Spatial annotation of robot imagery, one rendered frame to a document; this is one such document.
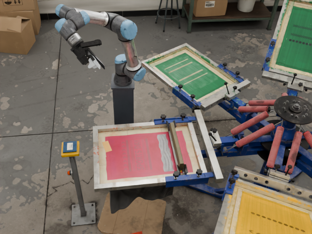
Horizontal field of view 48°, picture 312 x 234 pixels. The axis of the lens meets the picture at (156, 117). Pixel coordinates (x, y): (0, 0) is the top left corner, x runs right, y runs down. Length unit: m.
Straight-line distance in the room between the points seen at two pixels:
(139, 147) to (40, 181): 1.43
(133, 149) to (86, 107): 1.88
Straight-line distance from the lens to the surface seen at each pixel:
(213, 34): 5.91
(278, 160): 2.70
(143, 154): 2.63
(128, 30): 2.34
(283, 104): 2.70
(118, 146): 2.68
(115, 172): 2.53
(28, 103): 4.63
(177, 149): 2.54
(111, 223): 3.39
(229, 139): 2.70
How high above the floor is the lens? 2.98
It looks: 44 degrees down
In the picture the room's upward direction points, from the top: 3 degrees clockwise
